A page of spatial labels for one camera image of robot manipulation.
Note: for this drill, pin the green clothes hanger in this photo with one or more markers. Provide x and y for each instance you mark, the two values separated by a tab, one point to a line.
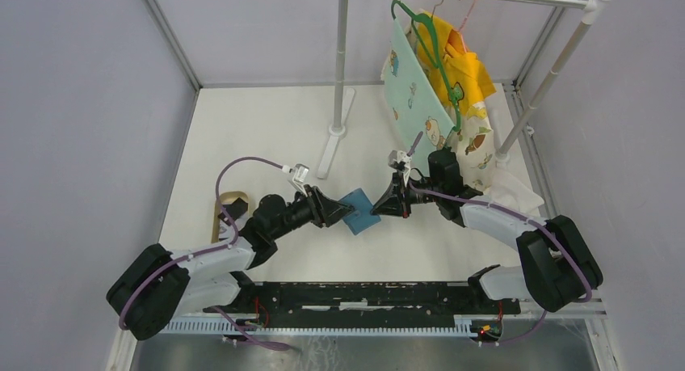
427	19

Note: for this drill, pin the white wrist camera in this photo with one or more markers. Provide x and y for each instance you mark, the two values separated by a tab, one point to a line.
296	176
400	161

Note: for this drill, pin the white cartoon print garment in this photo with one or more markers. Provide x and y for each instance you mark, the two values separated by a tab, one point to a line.
474	145

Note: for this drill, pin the silver white clothes rack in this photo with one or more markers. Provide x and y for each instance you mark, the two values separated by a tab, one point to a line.
503	141

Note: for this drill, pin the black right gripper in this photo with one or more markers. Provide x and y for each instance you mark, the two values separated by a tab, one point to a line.
392	203

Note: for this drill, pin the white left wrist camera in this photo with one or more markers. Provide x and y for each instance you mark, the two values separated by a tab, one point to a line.
296	176

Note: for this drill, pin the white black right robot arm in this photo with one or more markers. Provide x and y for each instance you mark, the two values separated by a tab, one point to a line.
555	268

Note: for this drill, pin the white slotted cable duct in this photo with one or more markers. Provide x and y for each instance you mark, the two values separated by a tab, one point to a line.
220	326

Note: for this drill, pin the yellow child shirt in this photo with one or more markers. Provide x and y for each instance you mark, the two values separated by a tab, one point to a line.
465	71

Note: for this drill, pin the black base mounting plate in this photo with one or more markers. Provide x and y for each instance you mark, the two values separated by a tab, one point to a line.
432	304

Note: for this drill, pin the beige oval card tray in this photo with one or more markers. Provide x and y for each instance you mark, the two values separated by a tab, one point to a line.
222	232

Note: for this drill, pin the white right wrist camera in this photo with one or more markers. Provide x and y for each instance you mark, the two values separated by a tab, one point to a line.
400	161

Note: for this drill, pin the mint cartoon print cloth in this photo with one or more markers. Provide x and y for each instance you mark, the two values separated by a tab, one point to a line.
415	106

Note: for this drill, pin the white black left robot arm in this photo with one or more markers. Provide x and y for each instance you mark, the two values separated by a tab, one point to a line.
160	285

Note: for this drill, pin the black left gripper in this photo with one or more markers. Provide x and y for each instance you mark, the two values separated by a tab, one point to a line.
325	212

